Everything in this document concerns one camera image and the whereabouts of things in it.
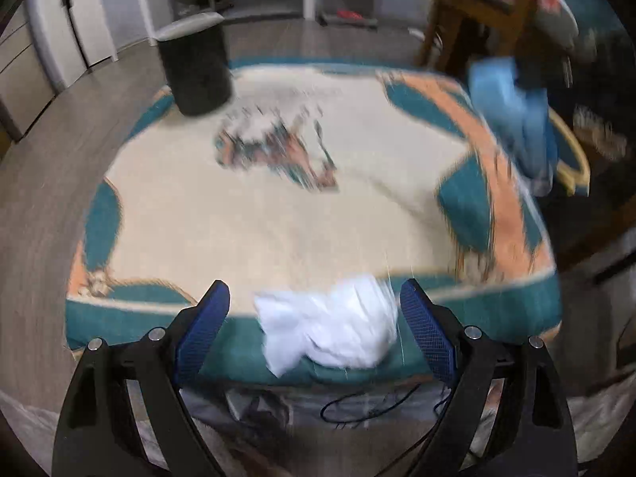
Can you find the pale blue seat cushion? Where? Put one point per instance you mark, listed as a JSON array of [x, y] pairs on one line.
[[556, 20]]

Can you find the white door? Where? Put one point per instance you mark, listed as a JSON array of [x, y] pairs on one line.
[[74, 35]]

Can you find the dark cup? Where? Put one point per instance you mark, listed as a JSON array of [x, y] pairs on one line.
[[198, 69]]

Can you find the beige cabinet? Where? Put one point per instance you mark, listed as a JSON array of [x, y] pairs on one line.
[[25, 84]]

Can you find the wooden chair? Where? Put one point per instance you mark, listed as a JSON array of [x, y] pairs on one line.
[[497, 10]]

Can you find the white tissue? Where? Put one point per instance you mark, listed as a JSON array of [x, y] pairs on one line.
[[338, 328]]

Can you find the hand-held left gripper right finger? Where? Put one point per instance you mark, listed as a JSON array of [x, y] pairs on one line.
[[427, 333]]

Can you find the blue face mask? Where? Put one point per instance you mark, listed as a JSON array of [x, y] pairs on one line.
[[507, 104]]

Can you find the blue bin with cream rim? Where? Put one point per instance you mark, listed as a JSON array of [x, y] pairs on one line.
[[579, 159]]

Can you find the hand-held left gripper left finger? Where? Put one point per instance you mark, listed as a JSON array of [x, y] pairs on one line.
[[201, 333]]

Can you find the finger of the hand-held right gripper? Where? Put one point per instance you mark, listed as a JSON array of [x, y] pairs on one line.
[[531, 74]]

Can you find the white power strip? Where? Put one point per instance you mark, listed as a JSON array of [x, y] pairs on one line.
[[422, 36]]

